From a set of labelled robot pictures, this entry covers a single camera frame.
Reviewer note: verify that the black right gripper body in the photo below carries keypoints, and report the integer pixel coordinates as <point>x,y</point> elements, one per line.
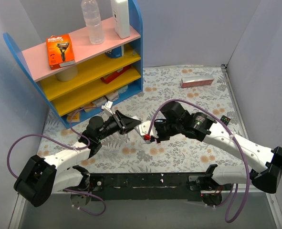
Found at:
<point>158,133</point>

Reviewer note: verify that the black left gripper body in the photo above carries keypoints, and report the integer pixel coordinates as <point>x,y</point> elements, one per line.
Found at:
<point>120,121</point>

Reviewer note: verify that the white remote control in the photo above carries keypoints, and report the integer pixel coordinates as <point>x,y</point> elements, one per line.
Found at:
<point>138,127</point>

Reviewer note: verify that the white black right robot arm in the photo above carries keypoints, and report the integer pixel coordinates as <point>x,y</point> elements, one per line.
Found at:
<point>262,166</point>

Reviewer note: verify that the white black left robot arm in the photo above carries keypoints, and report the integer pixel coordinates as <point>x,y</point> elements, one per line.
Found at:
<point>43,176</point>

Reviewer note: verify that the black TV remote control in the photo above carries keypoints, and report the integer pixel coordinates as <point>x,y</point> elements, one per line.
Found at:
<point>225,120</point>

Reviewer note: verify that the white orange soap pack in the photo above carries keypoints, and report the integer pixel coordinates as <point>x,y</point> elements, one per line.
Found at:
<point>112,96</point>

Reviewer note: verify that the yellow pack on shelf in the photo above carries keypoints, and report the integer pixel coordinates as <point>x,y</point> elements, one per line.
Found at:
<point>88,107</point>

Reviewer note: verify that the teal soap pack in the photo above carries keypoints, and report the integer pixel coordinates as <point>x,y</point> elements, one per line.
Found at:
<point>122,89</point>

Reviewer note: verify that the red flat box on shelf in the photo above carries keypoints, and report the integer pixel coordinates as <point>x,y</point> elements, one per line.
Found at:
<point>112,76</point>

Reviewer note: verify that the blue shelf unit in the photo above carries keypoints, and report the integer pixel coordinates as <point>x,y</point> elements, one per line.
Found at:
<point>92,64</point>

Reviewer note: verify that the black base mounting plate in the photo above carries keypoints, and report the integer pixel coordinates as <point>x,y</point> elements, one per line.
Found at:
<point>152,186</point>

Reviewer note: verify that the red silver long box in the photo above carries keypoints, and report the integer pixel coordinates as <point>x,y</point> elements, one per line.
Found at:
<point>194,81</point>

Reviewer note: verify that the beige cylindrical container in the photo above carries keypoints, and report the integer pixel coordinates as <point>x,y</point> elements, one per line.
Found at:
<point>67,75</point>

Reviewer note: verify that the blue white cylindrical can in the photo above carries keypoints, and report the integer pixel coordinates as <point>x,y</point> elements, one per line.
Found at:
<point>116,52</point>

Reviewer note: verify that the orange razor box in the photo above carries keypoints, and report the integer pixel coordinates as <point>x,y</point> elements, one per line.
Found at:
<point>60,51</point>

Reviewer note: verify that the white plastic bottle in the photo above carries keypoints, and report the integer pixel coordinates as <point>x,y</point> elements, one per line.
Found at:
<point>120,13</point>

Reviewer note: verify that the clear plastic water bottle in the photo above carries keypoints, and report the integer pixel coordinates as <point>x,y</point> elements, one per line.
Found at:
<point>93,21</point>

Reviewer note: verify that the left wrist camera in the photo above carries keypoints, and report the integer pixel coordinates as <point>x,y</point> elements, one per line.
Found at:
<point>107,108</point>

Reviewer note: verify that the aluminium table edge rail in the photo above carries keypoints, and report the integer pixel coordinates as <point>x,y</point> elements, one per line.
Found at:
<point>234,101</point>

